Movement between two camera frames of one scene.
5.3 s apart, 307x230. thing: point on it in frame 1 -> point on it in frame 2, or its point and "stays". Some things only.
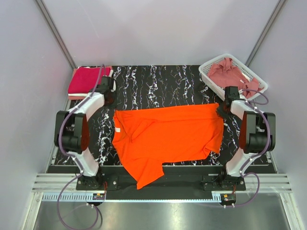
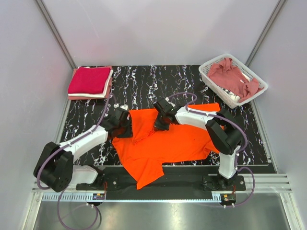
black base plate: (179, 182) stays
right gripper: (220, 112) -> (159, 127)
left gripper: (112, 93) -> (128, 133)
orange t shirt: (144, 139) stays
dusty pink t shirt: (226, 75) stays
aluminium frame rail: (58, 182) stays
